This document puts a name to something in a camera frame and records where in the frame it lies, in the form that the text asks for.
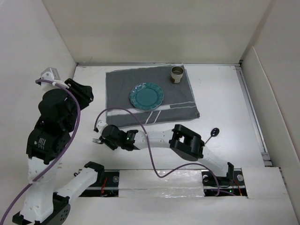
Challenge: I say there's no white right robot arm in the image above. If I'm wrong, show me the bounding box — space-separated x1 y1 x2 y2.
94 122 234 185

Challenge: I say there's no grey striped cloth placemat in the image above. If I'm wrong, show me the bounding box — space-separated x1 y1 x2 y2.
105 65 200 127

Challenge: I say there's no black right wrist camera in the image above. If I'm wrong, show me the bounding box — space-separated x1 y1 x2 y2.
100 125 124 141

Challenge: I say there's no dark metal spoon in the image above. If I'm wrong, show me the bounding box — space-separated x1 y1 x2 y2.
205 127 220 144

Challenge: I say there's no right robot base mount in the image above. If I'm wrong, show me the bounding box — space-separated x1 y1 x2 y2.
202 169 247 197

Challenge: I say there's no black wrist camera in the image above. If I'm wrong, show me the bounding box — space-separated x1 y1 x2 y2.
41 67 60 81
100 125 124 141

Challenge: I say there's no silver metal fork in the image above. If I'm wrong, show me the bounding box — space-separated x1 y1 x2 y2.
92 138 103 144

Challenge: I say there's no teal ceramic plate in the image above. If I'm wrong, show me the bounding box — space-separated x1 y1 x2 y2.
129 82 164 111

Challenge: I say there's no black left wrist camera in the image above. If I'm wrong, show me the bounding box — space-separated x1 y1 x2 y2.
41 67 60 81

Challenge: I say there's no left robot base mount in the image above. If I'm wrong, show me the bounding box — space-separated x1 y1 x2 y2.
80 170 120 197

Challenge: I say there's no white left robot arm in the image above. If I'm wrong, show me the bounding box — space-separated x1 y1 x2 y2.
12 79 105 225

